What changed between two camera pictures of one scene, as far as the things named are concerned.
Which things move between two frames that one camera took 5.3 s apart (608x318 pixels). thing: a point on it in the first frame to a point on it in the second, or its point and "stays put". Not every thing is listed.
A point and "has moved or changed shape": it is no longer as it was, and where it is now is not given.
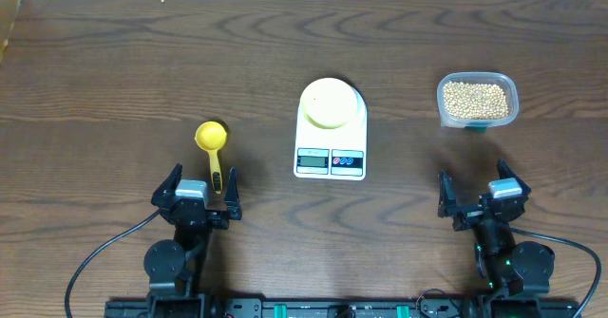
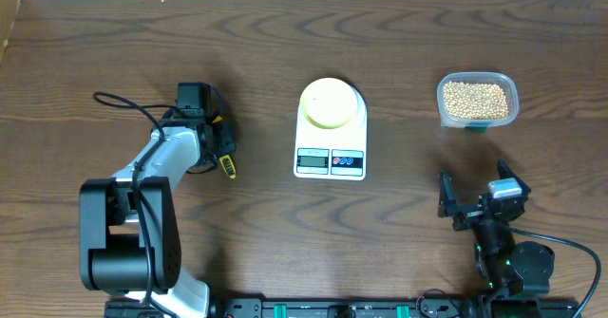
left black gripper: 234,210 to 227,146
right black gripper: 447,203 stays put
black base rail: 219,307 stays put
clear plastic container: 476,100 stays put
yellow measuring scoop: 210,135 has moved or changed shape
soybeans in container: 474,100 stays put
